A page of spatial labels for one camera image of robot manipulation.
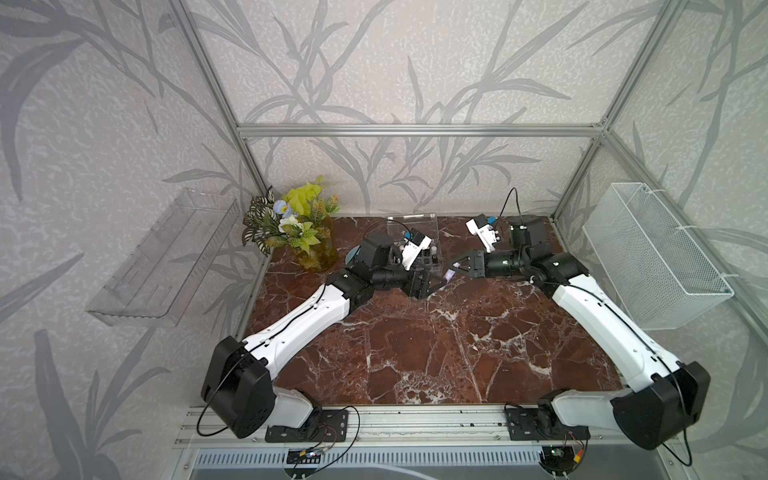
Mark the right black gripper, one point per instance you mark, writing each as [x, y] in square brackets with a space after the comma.
[477, 265]

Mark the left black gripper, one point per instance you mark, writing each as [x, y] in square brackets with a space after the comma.
[419, 292]

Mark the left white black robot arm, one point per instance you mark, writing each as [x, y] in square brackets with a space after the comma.
[239, 384]

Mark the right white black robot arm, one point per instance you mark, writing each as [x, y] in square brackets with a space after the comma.
[661, 396]

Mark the clear acrylic lipstick organizer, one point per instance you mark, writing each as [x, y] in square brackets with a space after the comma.
[426, 223]

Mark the artificial flowers in yellow vase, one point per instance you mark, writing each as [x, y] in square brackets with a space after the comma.
[300, 221]

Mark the right electronics board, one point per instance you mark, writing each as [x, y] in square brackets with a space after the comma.
[560, 462]

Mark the electronics board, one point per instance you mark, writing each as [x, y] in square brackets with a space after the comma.
[299, 457]
[560, 462]

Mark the left electronics board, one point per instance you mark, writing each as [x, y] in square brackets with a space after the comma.
[299, 457]

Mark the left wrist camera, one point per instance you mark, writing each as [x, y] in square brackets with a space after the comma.
[415, 243]

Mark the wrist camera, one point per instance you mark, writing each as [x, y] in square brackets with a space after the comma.
[415, 243]
[485, 229]

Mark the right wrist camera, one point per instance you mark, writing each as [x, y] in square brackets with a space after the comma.
[485, 229]

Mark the white wire mesh basket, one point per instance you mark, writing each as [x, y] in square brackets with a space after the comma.
[661, 275]

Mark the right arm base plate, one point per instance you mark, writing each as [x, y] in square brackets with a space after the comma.
[540, 422]

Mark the aluminium front rail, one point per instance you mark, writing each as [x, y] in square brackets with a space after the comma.
[378, 425]

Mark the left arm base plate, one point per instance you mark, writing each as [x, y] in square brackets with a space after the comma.
[298, 418]

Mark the clear plastic wall shelf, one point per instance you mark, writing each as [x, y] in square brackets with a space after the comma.
[156, 283]

